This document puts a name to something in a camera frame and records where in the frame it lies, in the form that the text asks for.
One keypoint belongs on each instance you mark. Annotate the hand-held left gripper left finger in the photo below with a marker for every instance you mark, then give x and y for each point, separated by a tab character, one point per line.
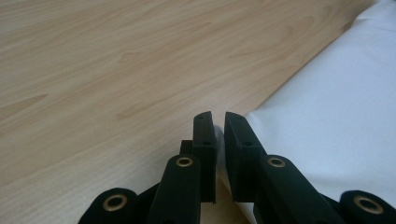
204	149

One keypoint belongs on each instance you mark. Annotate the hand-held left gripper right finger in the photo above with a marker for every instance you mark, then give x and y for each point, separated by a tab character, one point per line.
243	155

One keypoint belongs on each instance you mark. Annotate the white printed tank top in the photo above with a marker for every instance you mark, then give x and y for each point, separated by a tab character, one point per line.
327	124

